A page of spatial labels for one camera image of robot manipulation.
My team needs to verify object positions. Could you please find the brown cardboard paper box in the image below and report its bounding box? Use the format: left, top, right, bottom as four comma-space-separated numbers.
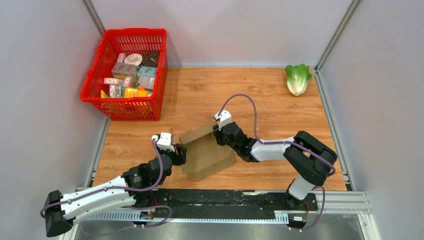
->
179, 122, 236, 181

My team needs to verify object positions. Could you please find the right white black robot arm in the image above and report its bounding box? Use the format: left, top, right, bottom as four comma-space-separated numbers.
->
212, 122, 338, 210

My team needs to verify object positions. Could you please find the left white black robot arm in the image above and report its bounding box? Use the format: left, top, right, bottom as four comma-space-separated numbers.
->
40, 143, 188, 237

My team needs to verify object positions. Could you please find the teal small box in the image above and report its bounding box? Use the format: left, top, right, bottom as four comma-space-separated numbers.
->
137, 65, 158, 78

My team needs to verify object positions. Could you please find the pink white small box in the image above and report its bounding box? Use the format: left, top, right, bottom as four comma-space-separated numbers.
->
103, 77, 124, 85

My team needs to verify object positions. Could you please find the pink grey carton box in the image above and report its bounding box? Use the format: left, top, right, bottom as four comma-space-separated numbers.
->
111, 62, 137, 77

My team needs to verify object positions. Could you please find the orange yellow snack packet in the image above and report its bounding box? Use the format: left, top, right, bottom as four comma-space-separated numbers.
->
123, 87, 153, 98

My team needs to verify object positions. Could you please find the green lettuce head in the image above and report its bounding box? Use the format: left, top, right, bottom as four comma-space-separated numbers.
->
285, 63, 312, 97

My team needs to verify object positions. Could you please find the red plastic shopping basket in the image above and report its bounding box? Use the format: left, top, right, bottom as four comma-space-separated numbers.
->
80, 28, 168, 121

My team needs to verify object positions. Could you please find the dark brown round item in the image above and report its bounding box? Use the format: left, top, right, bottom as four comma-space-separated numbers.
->
141, 51, 160, 68

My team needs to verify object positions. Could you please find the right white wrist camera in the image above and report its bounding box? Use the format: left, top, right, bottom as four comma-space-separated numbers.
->
214, 109, 232, 131

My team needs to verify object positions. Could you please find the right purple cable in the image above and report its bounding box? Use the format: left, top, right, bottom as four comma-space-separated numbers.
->
216, 94, 336, 191

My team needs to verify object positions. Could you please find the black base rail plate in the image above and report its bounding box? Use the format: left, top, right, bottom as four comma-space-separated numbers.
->
133, 188, 319, 220

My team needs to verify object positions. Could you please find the white perforated cable tray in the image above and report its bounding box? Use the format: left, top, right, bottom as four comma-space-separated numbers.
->
80, 211, 290, 223

